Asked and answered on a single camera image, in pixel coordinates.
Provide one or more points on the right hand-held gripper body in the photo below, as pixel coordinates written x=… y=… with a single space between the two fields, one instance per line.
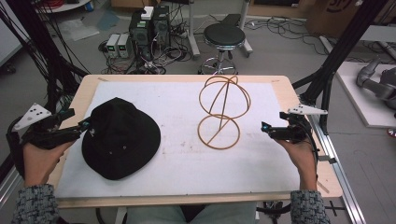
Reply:
x=294 y=129

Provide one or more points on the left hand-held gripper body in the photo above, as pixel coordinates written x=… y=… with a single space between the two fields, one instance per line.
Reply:
x=46 y=137

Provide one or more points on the black bucket hat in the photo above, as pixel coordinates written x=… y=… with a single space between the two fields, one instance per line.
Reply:
x=121 y=140

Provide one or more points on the person's left hand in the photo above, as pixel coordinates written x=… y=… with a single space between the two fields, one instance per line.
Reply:
x=40 y=161

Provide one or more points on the person's right hand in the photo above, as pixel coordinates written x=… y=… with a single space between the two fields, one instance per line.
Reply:
x=299 y=161

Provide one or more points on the white floor board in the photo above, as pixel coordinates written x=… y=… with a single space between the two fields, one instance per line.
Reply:
x=358 y=102

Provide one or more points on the white power supply unit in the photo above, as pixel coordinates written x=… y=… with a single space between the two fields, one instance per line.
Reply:
x=124 y=45
x=112 y=45

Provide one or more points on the clear plastic sheet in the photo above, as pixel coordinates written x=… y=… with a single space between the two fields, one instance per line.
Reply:
x=77 y=29

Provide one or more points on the white table mat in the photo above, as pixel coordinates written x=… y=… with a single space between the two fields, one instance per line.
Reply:
x=186 y=168

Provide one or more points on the white cabinet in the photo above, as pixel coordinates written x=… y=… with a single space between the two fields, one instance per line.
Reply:
x=7 y=34

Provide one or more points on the black round stool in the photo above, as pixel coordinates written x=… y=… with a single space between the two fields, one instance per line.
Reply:
x=224 y=35

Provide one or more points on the black computer tower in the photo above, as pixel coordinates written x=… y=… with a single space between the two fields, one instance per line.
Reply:
x=161 y=26
x=140 y=37

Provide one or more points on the light wooden table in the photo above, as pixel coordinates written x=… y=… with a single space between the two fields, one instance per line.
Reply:
x=193 y=202

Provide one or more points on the blue tape roll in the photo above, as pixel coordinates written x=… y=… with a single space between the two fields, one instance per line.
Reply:
x=89 y=5

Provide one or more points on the cardboard box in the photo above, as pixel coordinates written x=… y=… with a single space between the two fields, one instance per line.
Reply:
x=330 y=14

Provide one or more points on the white metal stand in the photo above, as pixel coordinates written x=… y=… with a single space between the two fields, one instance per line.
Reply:
x=192 y=31

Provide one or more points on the small white box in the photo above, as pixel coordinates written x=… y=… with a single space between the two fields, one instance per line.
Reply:
x=147 y=12

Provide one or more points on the aluminium rail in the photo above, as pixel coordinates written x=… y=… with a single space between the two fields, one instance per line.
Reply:
x=339 y=174

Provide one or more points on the black frame post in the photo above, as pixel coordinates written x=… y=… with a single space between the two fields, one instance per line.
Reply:
x=342 y=46
x=46 y=49

